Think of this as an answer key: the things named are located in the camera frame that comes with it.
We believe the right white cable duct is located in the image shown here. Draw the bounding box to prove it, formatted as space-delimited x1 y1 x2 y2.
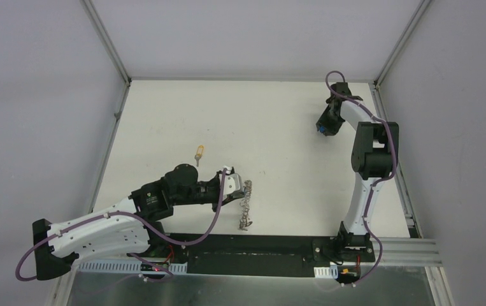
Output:
313 265 339 279

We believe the metal disc with keyrings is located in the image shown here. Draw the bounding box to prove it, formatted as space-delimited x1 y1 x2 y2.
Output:
239 180 253 231

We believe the aluminium frame rail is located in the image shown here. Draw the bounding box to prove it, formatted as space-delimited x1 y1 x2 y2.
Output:
371 238 443 267

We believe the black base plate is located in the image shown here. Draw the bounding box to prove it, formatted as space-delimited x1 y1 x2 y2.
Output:
140 234 376 277

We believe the white cable duct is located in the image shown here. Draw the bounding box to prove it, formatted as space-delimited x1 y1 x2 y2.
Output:
313 265 339 279
78 259 165 275

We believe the left white cable duct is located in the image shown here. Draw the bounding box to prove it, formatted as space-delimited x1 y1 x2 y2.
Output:
78 259 165 275

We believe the yellow tag key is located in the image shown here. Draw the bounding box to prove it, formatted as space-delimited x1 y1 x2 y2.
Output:
194 145 204 167

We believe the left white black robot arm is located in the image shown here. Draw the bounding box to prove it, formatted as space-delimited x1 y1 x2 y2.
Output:
27 164 245 281

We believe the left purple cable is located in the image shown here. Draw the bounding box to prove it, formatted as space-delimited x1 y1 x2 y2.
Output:
15 168 232 283

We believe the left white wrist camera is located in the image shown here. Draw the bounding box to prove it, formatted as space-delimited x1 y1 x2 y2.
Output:
223 167 245 200

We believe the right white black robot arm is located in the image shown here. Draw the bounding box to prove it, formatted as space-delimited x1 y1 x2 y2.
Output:
316 82 399 261

